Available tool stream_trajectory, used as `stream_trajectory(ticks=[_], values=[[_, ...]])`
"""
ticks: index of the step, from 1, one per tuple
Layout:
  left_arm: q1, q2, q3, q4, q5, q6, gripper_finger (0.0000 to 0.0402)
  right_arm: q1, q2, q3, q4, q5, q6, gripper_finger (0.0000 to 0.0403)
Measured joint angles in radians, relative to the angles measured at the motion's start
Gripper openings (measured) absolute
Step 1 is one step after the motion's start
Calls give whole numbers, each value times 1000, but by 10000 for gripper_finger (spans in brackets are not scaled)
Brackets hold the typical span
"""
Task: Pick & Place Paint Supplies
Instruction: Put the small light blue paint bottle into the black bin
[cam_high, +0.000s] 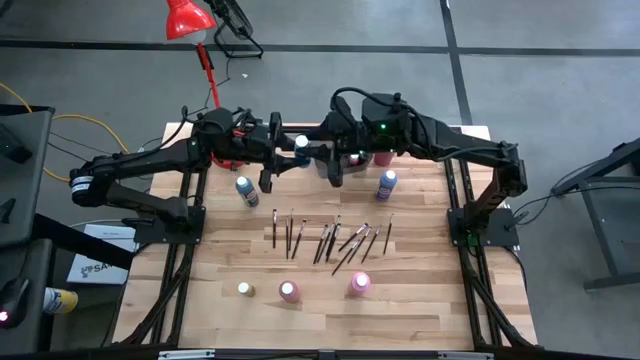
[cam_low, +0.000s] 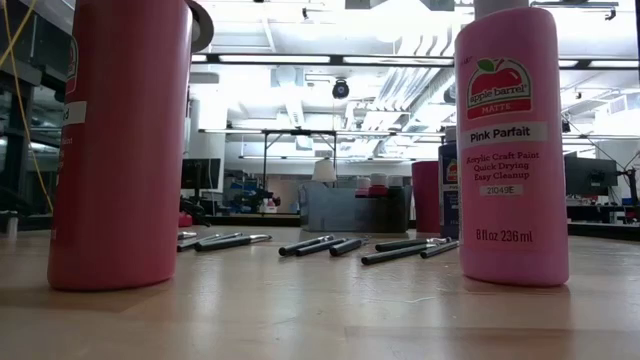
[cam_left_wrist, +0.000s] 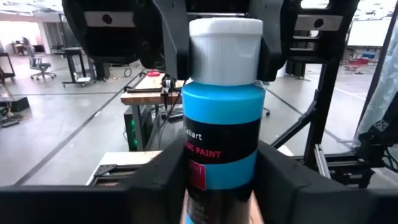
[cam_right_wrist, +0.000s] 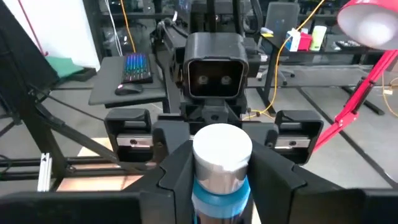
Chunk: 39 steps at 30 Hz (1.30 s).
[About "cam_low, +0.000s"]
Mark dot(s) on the small pink paint bottle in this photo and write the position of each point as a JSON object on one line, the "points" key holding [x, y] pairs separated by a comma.
{"points": [[363, 189]]}

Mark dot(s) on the small maroon paint bottle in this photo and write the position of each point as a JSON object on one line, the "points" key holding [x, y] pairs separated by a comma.
{"points": [[378, 186]]}

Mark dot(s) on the small green paint bottle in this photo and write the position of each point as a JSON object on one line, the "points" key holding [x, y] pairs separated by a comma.
{"points": [[395, 182]]}

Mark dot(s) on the large blue paint bottle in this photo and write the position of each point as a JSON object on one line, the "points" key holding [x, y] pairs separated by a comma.
{"points": [[448, 210]]}

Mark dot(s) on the large pink paint bottle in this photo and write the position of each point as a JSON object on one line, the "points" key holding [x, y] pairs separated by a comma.
{"points": [[510, 225]]}

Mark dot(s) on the large coral paint bottle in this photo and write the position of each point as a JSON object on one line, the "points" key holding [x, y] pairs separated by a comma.
{"points": [[120, 150]]}

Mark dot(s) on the white lampshade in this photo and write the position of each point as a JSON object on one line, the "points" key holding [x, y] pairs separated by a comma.
{"points": [[324, 172]]}

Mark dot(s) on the grey plastic bin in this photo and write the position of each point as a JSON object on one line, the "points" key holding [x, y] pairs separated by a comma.
{"points": [[340, 210]]}

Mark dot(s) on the red-pink plastic cup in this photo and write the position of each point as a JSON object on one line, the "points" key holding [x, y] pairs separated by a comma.
{"points": [[426, 200]]}

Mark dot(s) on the black monitor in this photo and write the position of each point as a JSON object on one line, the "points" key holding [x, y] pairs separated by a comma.
{"points": [[200, 174], [590, 175]]}

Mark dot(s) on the red desk lamp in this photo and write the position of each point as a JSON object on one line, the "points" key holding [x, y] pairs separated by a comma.
{"points": [[202, 30]]}

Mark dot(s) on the black distant station frame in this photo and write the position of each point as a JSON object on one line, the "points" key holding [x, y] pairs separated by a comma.
{"points": [[300, 133]]}

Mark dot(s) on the black aluminium table frame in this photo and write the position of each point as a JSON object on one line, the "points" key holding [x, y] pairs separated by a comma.
{"points": [[250, 220]]}

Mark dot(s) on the black overhead camera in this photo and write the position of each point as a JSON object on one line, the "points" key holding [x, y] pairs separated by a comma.
{"points": [[340, 90]]}

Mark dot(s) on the black overhead frame bar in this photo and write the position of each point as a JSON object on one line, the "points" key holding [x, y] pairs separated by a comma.
{"points": [[335, 60]]}

